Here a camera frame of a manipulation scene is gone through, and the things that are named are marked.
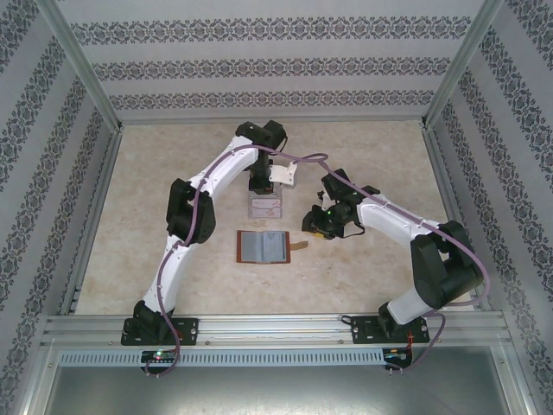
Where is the aluminium side rail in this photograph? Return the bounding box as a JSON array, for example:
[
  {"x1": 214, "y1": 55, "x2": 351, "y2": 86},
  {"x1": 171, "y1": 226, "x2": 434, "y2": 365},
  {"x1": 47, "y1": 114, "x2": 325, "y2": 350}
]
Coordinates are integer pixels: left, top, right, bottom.
[
  {"x1": 421, "y1": 124, "x2": 493, "y2": 312},
  {"x1": 59, "y1": 124, "x2": 126, "y2": 316}
]

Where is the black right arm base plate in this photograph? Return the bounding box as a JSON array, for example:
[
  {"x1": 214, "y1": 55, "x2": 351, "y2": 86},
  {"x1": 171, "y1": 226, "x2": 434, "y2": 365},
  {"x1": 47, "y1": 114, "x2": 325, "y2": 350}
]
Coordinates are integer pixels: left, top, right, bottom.
[{"x1": 350, "y1": 315, "x2": 432, "y2": 346}]

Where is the aluminium mounting rail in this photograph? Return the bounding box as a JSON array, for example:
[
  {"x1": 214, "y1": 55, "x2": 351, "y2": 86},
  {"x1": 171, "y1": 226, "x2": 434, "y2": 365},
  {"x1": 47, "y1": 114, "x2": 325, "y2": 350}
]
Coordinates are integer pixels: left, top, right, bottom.
[{"x1": 41, "y1": 313, "x2": 509, "y2": 347}]

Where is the clear acrylic card box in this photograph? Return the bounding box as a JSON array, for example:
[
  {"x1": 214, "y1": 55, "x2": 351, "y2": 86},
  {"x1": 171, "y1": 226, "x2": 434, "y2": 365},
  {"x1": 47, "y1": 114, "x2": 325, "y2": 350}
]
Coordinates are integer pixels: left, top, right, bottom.
[{"x1": 245, "y1": 175, "x2": 286, "y2": 220}]

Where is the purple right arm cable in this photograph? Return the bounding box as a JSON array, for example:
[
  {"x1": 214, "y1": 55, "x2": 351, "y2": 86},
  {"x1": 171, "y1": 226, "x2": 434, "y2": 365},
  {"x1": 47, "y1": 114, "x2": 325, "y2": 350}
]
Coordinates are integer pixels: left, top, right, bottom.
[{"x1": 300, "y1": 153, "x2": 492, "y2": 377}]

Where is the aluminium back rail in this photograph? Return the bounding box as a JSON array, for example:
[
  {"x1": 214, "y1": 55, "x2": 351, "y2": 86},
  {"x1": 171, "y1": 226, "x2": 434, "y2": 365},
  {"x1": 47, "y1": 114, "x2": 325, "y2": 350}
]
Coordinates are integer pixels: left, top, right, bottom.
[{"x1": 116, "y1": 114, "x2": 429, "y2": 127}]

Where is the grey steel sheet shelf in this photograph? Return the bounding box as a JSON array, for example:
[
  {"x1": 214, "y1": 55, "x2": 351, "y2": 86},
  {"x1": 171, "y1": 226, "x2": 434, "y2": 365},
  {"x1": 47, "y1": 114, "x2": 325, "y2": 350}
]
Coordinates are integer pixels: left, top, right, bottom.
[{"x1": 41, "y1": 345, "x2": 532, "y2": 415}]

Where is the aluminium frame post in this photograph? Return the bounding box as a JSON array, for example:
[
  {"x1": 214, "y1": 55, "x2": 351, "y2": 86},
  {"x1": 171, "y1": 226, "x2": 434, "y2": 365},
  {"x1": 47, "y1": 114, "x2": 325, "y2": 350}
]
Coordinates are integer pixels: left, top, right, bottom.
[
  {"x1": 38, "y1": 0, "x2": 124, "y2": 133},
  {"x1": 419, "y1": 0, "x2": 509, "y2": 131}
]

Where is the slotted grey cable duct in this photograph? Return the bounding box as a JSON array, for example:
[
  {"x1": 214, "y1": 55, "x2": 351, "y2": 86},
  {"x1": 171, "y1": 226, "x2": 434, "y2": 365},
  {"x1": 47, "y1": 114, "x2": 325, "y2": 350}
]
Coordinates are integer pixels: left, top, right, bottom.
[{"x1": 58, "y1": 348, "x2": 385, "y2": 367}]

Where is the black right camera cable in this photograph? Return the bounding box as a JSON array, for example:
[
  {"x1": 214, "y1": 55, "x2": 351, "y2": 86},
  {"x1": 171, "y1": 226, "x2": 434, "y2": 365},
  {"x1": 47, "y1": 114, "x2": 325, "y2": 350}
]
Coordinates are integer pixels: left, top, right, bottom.
[{"x1": 340, "y1": 220, "x2": 367, "y2": 238}]

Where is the controller board with green light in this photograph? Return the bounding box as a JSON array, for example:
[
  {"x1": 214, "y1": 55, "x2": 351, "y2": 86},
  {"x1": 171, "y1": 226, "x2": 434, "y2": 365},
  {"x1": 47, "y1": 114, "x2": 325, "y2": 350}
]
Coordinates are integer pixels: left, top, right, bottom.
[{"x1": 141, "y1": 350, "x2": 179, "y2": 363}]

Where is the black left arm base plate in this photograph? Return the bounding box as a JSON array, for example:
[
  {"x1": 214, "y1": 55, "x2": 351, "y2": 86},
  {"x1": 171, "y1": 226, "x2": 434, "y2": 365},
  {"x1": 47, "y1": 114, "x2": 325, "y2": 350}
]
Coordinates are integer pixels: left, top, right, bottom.
[{"x1": 120, "y1": 317, "x2": 200, "y2": 347}]

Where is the brown leather card holder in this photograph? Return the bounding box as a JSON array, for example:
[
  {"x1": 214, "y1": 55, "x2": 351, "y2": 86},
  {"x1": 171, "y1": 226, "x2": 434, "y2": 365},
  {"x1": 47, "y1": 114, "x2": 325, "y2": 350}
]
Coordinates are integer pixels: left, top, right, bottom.
[{"x1": 236, "y1": 229, "x2": 308, "y2": 265}]

